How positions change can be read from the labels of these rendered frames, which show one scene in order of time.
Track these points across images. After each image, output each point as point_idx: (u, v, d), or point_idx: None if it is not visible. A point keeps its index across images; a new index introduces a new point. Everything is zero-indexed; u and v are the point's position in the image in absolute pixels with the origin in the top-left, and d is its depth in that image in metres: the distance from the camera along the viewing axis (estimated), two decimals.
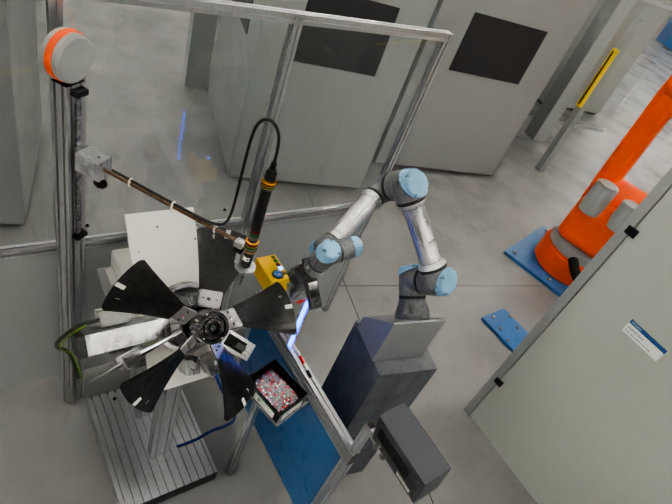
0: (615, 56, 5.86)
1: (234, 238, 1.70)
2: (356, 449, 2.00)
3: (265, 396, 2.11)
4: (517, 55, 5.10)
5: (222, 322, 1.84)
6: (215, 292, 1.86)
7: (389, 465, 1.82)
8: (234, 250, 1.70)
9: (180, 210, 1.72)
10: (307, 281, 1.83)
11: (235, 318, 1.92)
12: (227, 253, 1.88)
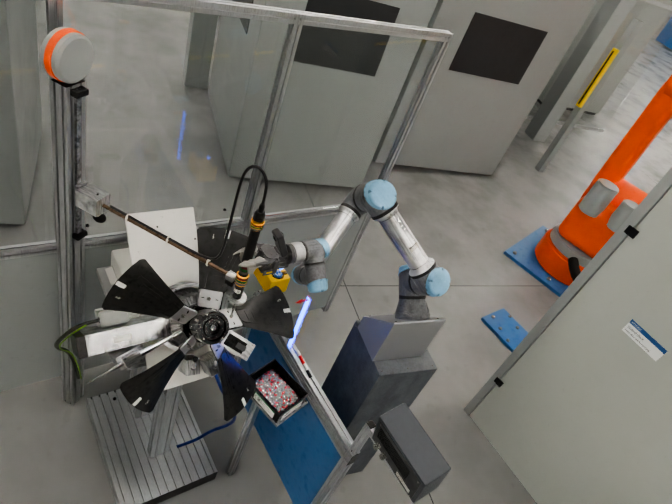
0: (615, 56, 5.86)
1: (226, 271, 1.79)
2: (356, 449, 2.00)
3: (265, 396, 2.11)
4: (517, 55, 5.10)
5: (219, 335, 1.83)
6: (238, 319, 1.92)
7: (389, 465, 1.82)
8: (226, 283, 1.80)
9: (175, 244, 1.81)
10: None
11: (219, 351, 1.89)
12: (273, 316, 2.01)
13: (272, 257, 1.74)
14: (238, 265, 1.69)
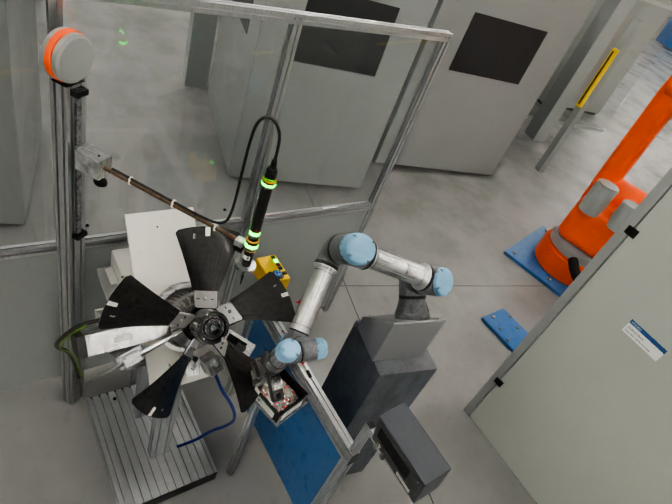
0: (615, 56, 5.86)
1: (235, 236, 1.69)
2: (356, 449, 2.00)
3: (265, 396, 2.11)
4: (517, 55, 5.10)
5: (209, 338, 1.81)
6: (224, 350, 1.90)
7: (389, 465, 1.82)
8: (234, 249, 1.69)
9: (180, 209, 1.71)
10: (269, 375, 1.82)
11: (189, 352, 1.83)
12: (246, 380, 1.94)
13: None
14: None
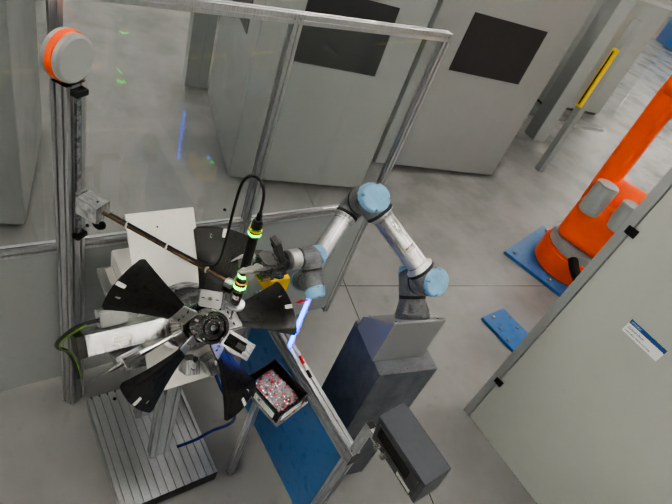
0: (615, 56, 5.86)
1: (224, 278, 1.81)
2: (356, 449, 2.00)
3: (265, 396, 2.11)
4: (517, 55, 5.10)
5: (207, 337, 1.81)
6: (219, 354, 1.88)
7: (389, 465, 1.82)
8: (224, 289, 1.82)
9: (174, 251, 1.83)
10: None
11: (184, 349, 1.81)
12: (235, 389, 1.92)
13: (270, 264, 1.76)
14: (236, 272, 1.71)
